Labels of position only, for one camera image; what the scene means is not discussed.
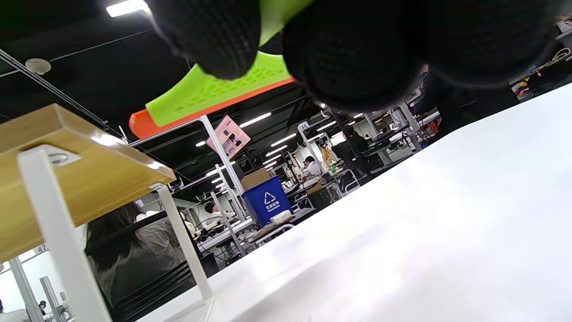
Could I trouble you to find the person's right hand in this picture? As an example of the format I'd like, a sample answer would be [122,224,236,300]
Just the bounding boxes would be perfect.
[147,0,572,112]

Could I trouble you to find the green scraper with orange blade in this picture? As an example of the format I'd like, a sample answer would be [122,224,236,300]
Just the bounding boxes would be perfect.
[129,0,313,139]

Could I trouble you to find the small wooden table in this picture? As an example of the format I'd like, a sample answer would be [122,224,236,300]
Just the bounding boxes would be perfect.
[0,104,215,322]

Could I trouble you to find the cardboard box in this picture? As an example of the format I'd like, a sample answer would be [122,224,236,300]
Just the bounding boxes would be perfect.
[240,169,271,191]

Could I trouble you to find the pink sign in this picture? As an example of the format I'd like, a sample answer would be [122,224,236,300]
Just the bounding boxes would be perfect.
[206,115,252,160]

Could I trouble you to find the blue recycling bin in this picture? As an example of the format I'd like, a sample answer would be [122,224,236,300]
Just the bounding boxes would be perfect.
[241,177,293,228]

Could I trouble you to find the black mesh office chair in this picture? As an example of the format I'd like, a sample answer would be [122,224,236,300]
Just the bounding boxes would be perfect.
[85,210,219,322]

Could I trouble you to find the white smoke detector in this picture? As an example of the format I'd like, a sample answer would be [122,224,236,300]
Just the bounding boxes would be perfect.
[25,58,52,76]

